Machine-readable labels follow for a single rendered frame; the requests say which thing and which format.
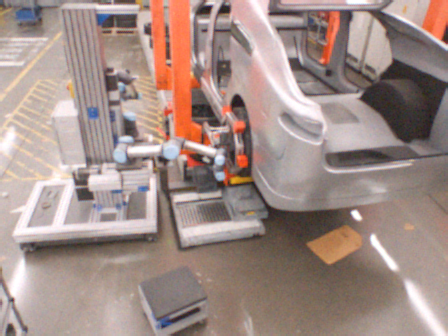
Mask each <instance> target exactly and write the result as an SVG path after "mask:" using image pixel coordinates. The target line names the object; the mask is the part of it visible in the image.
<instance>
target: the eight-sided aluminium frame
mask: <svg viewBox="0 0 448 336"><path fill-rule="evenodd" d="M227 121H229V122H230V123H231V126H232V128H233V133H234V123H235V122H239V121H238V120H237V118H236V117H235V116H234V113H233V112H228V113H225V116H224V117H223V118H222V120H221V127H224V125H225V127H226V125H227ZM238 136H239V140H240V143H238V140H237V134H235V133H234V141H235V149H236V151H235V163H234V165H233V163H232V162H231V158H230V154H229V152H226V154H227V157H225V166H226V167H227V169H228V172H229V174H230V175H232V174H237V172H239V171H240V170H241V169H242V167H239V166H238V165H237V155H239V151H240V155H243V150H244V146H243V143H242V134H241V133H238ZM228 163H229V164H230V166H231V167H230V166H229V164H228Z"/></svg>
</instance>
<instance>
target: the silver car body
mask: <svg viewBox="0 0 448 336"><path fill-rule="evenodd" d="M393 1H395V0H383V1H382V2H379V3H378V4H373V3H371V2H369V1H368V0H216V1H208V0H199V2H195V3H190V29H191V40H190V71H191V72H192V74H193V68H194V67H195V66H196V61H199V63H200V64H201V65H202V66H203V67H204V68H205V71H203V73H202V77H201V79H200V83H201V88H202V91H203V92H204V94H205V96H206V97H207V100H208V102H209V103H210V106H211V108H212V109H213V112H214V114H216V117H217V118H218V120H219V122H220V123H221V120H222V107H225V106H228V105H229V102H230V99H231V97H232V96H233V94H235V93H238V94H240V95H241V97H242V99H243V100H244V102H245V105H246V108H247V110H248V117H249V120H250V124H251V137H252V166H251V177H252V178H253V179H254V182H255V183H256V184H257V187H258V188H259V190H260V192H261V193H262V195H263V197H264V199H265V200H266V202H267V203H268V204H269V205H270V206H272V207H275V208H277V209H280V210H292V211H308V210H329V209H336V208H342V207H353V206H359V205H364V204H374V203H379V202H383V201H393V200H398V199H402V198H412V197H416V196H421V195H429V194H433V193H437V192H443V191H446V190H448V45H446V44H444V43H443V42H441V41H440V40H439V39H437V38H436V37H435V36H433V35H432V34H431V33H428V32H427V31H425V30H424V29H422V28H420V27H418V26H417V25H415V24H413V23H412V22H409V21H407V20H406V19H404V18H402V17H400V16H397V15H396V14H393V13H391V12H390V11H387V10H385V8H388V6H389V5H390V4H391V3H393ZM310 12H339V25H338V31H337V32H336V36H335V38H334V42H333V47H332V50H331V56H330V58H329V61H328V64H322V63H321V62H320V61H317V60H316V59H315V58H312V57H311V56H310V55H309V54H308V49H307V46H308V27H309V13H310ZM350 12H367V13H369V14H371V16H374V18H375V19H377V21H379V22H380V24H381V25H382V26H383V27H384V28H385V30H386V32H387V34H388V38H389V44H390V49H391V54H392V63H391V64H390V65H389V66H388V67H387V68H385V69H384V71H382V72H381V74H380V75H379V76H378V78H377V79H376V80H375V81H374V82H373V83H372V84H370V85H369V86H368V87H365V88H362V87H359V86H358V85H357V84H354V82H352V81H350V80H349V79H348V78H347V76H346V75H345V63H346V59H347V48H348V42H349V34H350V30H349V23H350ZM227 13H230V14H231V16H218V15H224V14H227ZM205 15H211V16H205Z"/></svg>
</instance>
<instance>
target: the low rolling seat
mask: <svg viewBox="0 0 448 336"><path fill-rule="evenodd" d="M139 293H140V298H141V304H142V306H143V308H144V311H143V312H142V315H144V316H145V317H147V316H148V320H149V321H150V323H151V326H152V328H153V329H154V333H155V334H154V336H168V335H169V334H172V333H174V332H177V331H179V330H180V329H183V328H185V327H186V326H189V325H191V324H194V323H196V322H197V321H199V323H200V324H202V325H205V324H207V323H208V321H207V319H206V317H208V295H207V294H206V293H205V291H204V289H203V288H202V286H201V285H200V284H199V282H198V280H197V279H196V276H194V274H193V272H192V271H191V270H190V268H189V266H188V265H183V266H181V267H179V268H176V269H173V270H170V271H168V272H166V273H162V274H160V275H158V276H155V277H153V278H151V279H147V280H145V281H141V282H140V283H139Z"/></svg>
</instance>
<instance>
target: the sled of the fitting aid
mask: <svg viewBox="0 0 448 336"><path fill-rule="evenodd" d="M221 194H222V198H223V199H224V202H225V204H226V207H227V208H228V212H229V213H230V215H231V219H232V220H233V222H242V221H248V220H253V219H263V218H267V216H268V210H266V207H265V205H264V207H263V208H260V209H254V210H244V211H239V212H235V210H234V207H233V205H232V204H231V201H230V199H229V197H228V194H227V193H226V191H225V187H222V188H221Z"/></svg>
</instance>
